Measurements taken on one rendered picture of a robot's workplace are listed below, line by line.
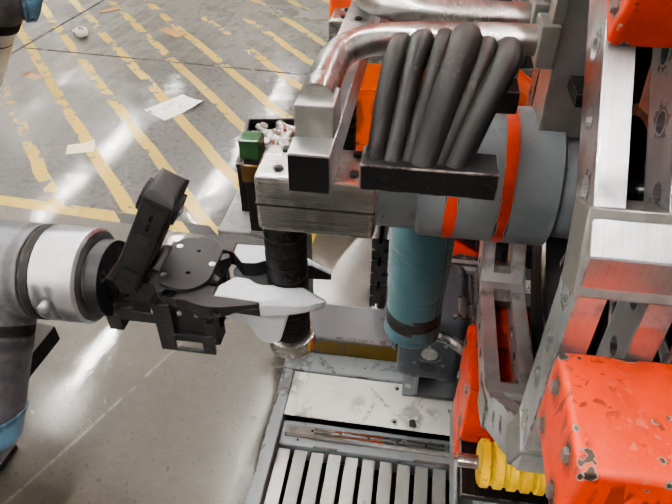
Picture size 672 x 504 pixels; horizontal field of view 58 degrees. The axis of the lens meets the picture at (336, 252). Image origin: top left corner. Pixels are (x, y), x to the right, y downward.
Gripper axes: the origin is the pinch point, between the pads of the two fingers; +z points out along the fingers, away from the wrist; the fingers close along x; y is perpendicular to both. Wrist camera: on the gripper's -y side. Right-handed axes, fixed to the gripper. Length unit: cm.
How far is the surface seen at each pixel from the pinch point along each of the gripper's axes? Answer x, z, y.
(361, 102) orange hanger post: -60, -2, 11
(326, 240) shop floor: -110, -18, 83
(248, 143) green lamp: -53, -22, 17
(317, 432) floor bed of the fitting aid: -35, -7, 75
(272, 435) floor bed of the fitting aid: -33, -16, 75
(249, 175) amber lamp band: -53, -22, 24
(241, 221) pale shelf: -57, -26, 38
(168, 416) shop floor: -39, -43, 83
